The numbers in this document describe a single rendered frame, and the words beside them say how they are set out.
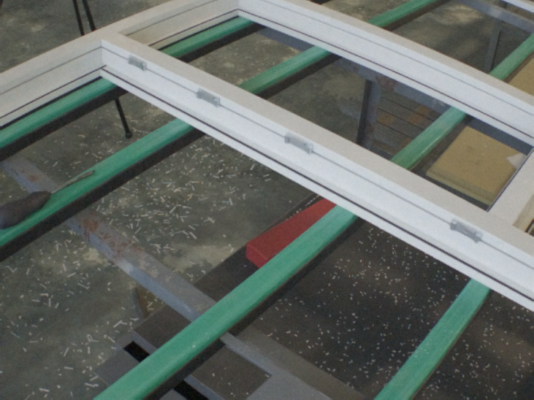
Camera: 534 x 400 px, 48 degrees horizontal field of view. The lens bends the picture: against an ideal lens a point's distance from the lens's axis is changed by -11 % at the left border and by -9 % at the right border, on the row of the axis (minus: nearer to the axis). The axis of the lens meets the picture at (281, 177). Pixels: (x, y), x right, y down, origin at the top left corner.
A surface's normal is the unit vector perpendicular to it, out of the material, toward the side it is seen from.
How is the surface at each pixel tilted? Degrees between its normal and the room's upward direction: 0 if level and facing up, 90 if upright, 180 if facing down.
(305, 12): 90
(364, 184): 90
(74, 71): 90
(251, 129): 90
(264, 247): 0
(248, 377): 0
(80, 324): 0
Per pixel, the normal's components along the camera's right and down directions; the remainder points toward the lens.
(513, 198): 0.08, -0.79
